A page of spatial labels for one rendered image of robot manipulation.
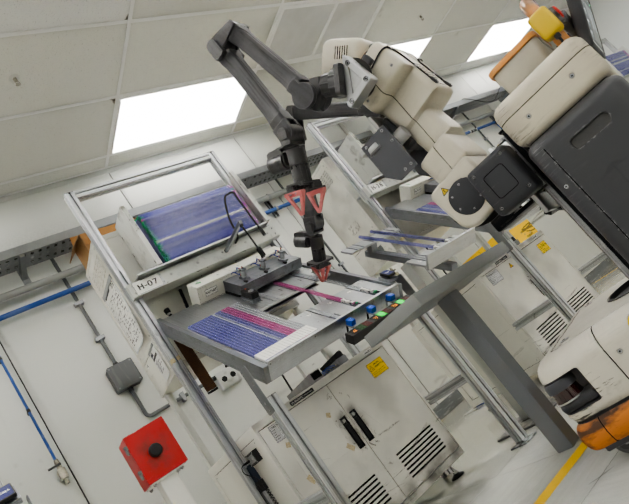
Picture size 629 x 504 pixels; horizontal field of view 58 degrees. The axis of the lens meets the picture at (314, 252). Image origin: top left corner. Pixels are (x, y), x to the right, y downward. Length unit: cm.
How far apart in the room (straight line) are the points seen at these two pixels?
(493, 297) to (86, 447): 242
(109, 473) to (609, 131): 311
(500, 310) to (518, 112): 171
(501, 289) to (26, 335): 280
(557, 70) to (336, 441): 145
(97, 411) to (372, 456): 200
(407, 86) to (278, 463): 131
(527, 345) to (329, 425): 122
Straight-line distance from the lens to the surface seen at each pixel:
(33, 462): 368
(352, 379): 232
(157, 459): 181
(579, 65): 142
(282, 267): 250
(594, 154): 141
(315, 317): 210
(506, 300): 303
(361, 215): 335
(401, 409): 239
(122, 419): 376
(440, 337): 224
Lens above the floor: 46
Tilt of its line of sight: 15 degrees up
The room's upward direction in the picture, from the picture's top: 37 degrees counter-clockwise
